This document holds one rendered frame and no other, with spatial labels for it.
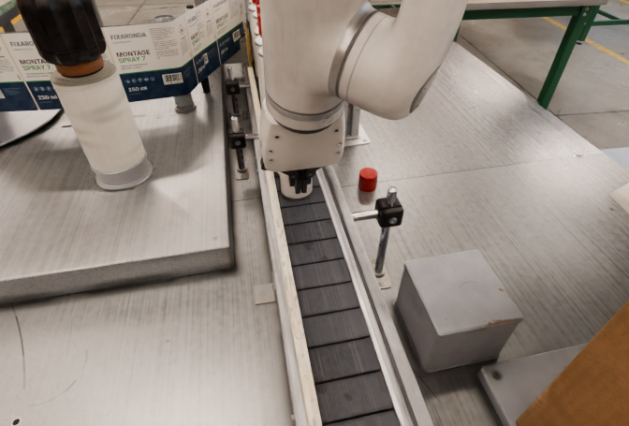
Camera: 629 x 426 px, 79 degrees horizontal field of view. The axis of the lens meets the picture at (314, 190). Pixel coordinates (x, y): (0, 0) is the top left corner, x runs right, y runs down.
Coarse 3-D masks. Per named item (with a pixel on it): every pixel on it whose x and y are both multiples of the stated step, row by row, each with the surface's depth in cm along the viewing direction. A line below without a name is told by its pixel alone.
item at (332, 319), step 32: (320, 192) 62; (288, 224) 57; (320, 224) 57; (320, 256) 52; (320, 288) 48; (352, 288) 48; (320, 320) 45; (352, 320) 45; (320, 352) 42; (352, 352) 42; (320, 384) 40; (352, 384) 40; (384, 384) 40; (320, 416) 37; (352, 416) 37; (384, 416) 37
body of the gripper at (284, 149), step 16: (272, 128) 41; (288, 128) 40; (336, 128) 43; (272, 144) 43; (288, 144) 43; (304, 144) 44; (320, 144) 45; (336, 144) 46; (272, 160) 46; (288, 160) 46; (304, 160) 47; (320, 160) 48; (336, 160) 49
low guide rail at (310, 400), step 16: (256, 96) 80; (256, 112) 75; (272, 176) 60; (272, 192) 57; (272, 208) 54; (288, 256) 48; (288, 272) 46; (288, 288) 44; (288, 304) 43; (304, 336) 40; (304, 352) 38; (304, 368) 37; (304, 384) 36; (304, 400) 35
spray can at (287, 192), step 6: (282, 174) 58; (282, 180) 59; (288, 180) 58; (312, 180) 61; (282, 186) 60; (288, 186) 59; (312, 186) 62; (282, 192) 61; (288, 192) 60; (294, 192) 59; (300, 192) 60; (306, 192) 60; (288, 198) 61; (294, 198) 60; (300, 198) 60
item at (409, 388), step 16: (336, 192) 50; (336, 208) 49; (352, 224) 45; (352, 240) 44; (368, 272) 40; (368, 288) 39; (384, 304) 37; (384, 320) 36; (384, 336) 35; (400, 352) 34; (400, 368) 33; (400, 384) 32; (416, 384) 32; (416, 400) 31; (416, 416) 30
